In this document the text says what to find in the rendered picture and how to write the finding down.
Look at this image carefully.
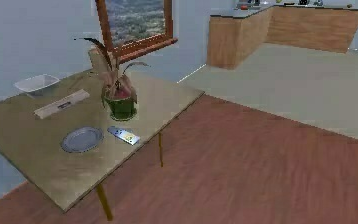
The houseplant in green pot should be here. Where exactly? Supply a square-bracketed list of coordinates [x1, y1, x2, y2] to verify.
[74, 37, 150, 122]

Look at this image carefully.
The grey round plate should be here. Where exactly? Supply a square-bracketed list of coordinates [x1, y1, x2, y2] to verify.
[60, 126, 105, 154]

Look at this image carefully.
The silver remote control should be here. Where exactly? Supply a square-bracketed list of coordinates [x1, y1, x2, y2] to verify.
[107, 125, 141, 147]

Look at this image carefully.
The wooden framed window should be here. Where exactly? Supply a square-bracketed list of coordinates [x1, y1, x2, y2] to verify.
[94, 0, 179, 64]

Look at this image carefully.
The wooden kitchen counter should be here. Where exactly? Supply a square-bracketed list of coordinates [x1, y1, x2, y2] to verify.
[206, 2, 358, 71]

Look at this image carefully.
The beige long flat box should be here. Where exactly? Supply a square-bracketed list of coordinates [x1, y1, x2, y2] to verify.
[33, 88, 91, 120]

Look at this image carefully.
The olive wooden table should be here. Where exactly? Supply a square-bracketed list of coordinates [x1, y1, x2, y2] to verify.
[0, 48, 206, 222]

